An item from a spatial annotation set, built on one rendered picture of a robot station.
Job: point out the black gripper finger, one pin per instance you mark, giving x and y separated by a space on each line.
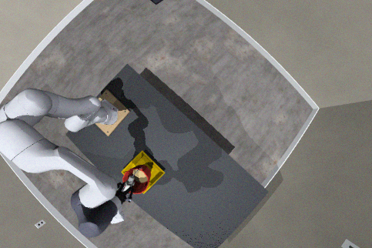
129 190
121 185

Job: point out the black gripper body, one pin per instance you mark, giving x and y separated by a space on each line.
121 197

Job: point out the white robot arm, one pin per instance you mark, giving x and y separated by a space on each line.
93 203

